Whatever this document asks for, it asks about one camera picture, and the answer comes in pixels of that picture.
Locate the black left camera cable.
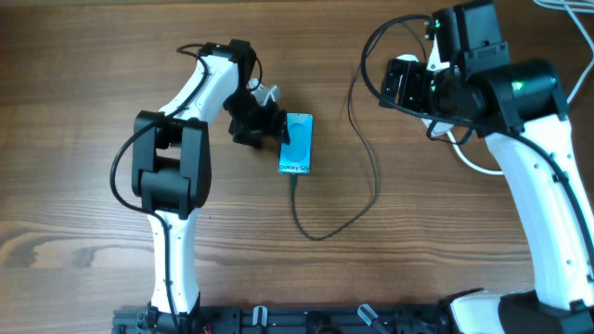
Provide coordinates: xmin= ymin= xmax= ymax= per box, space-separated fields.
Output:
xmin=109 ymin=43 xmax=210 ymax=334

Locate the Galaxy smartphone teal screen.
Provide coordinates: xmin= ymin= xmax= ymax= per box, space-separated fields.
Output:
xmin=278 ymin=113 xmax=314 ymax=174

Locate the white cables table corner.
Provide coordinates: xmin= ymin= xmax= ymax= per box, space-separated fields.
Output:
xmin=533 ymin=0 xmax=593 ymax=14

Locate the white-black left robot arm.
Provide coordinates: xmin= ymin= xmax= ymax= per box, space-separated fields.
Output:
xmin=125 ymin=39 xmax=291 ymax=333

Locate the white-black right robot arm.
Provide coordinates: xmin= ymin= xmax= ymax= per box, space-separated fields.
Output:
xmin=374 ymin=1 xmax=593 ymax=333

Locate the white power strip cord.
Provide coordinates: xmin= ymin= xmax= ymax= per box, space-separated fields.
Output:
xmin=420 ymin=45 xmax=594 ymax=177

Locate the black USB charging cable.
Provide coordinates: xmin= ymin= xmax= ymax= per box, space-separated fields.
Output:
xmin=289 ymin=20 xmax=431 ymax=242

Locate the white power strip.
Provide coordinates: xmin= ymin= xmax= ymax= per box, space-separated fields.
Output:
xmin=394 ymin=54 xmax=425 ymax=66

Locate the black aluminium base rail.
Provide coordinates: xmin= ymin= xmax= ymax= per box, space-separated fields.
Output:
xmin=112 ymin=303 xmax=456 ymax=334

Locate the black camera cable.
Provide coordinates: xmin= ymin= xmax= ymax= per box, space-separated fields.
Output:
xmin=359 ymin=13 xmax=594 ymax=279
xmin=109 ymin=43 xmax=210 ymax=334

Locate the black right camera cable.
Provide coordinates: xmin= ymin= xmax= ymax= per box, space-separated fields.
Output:
xmin=359 ymin=13 xmax=594 ymax=279

